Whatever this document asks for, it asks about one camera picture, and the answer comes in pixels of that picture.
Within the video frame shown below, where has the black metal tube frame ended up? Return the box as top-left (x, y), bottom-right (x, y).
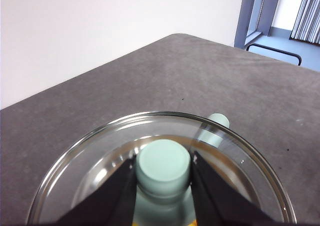
top-left (245, 43), bottom-right (302, 67)

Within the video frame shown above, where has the grey-blue window frame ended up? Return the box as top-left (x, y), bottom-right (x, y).
top-left (234, 0), bottom-right (320, 49)

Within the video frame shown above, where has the glass pot lid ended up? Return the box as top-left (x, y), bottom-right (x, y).
top-left (26, 110), bottom-right (298, 226)

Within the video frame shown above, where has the mint green pot with handle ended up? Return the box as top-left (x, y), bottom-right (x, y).
top-left (69, 112), bottom-right (253, 226)

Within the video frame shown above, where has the striped window curtain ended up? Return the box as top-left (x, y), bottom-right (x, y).
top-left (289, 0), bottom-right (320, 46)

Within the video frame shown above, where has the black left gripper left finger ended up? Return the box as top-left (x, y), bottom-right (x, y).
top-left (57, 155), bottom-right (138, 226)

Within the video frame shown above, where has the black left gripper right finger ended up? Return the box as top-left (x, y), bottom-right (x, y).
top-left (191, 149), bottom-right (282, 226)

